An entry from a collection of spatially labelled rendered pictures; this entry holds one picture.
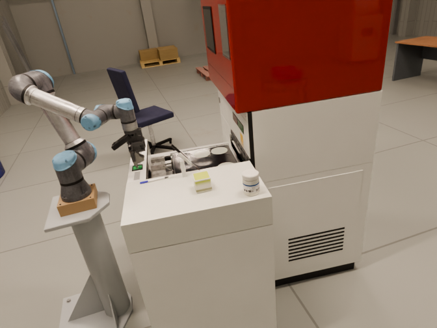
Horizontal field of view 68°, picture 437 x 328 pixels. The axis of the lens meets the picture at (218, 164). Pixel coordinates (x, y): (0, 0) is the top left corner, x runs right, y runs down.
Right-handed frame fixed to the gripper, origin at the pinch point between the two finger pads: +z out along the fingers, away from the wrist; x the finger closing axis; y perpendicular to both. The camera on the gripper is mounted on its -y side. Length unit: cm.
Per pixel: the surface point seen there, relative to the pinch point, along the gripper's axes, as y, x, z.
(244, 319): 41, -50, 73
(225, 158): 49, 5, 8
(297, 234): 84, -16, 56
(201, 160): 35.5, 8.1, 8.0
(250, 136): 59, -15, -12
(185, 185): 24.1, -27.8, 1.4
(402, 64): 446, 374, 71
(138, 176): 1.6, -9.2, 2.3
